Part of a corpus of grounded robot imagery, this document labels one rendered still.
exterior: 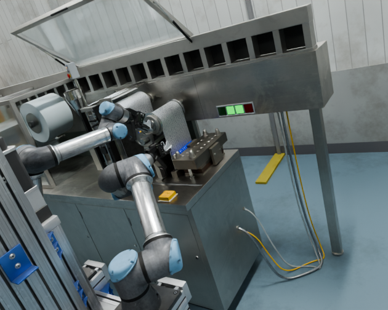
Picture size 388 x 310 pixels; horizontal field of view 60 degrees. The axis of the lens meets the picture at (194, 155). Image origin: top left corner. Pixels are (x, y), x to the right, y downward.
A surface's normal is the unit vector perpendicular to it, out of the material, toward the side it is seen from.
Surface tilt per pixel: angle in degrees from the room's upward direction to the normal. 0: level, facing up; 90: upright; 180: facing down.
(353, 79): 90
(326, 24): 90
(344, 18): 90
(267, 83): 90
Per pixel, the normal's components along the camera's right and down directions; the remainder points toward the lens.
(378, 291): -0.28, -0.89
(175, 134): 0.82, -0.02
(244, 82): -0.51, 0.45
